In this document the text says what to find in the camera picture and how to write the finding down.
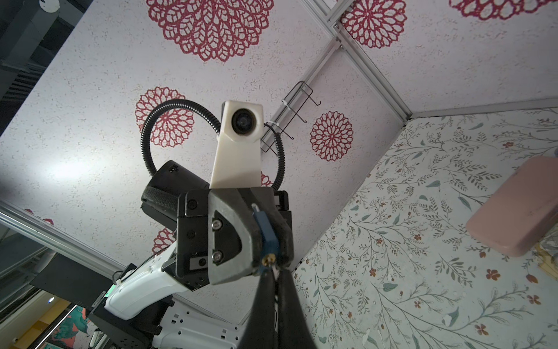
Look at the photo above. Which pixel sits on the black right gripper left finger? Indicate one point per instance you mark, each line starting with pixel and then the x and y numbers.
pixel 260 329

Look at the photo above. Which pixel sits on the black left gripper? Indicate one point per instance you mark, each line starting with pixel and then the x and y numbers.
pixel 218 239

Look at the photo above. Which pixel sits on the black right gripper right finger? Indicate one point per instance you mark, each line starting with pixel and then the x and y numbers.
pixel 293 331

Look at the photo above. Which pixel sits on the blue padlock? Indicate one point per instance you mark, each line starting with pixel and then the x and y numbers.
pixel 270 242

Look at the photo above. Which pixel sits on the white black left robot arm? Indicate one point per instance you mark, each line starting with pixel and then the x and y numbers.
pixel 140 311

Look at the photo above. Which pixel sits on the pink rectangular case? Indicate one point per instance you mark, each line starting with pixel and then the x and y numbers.
pixel 521 211

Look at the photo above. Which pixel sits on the patterned cream pouch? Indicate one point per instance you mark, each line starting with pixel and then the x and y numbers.
pixel 547 251

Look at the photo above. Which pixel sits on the black wire wall rack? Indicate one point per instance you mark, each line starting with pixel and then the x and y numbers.
pixel 290 109

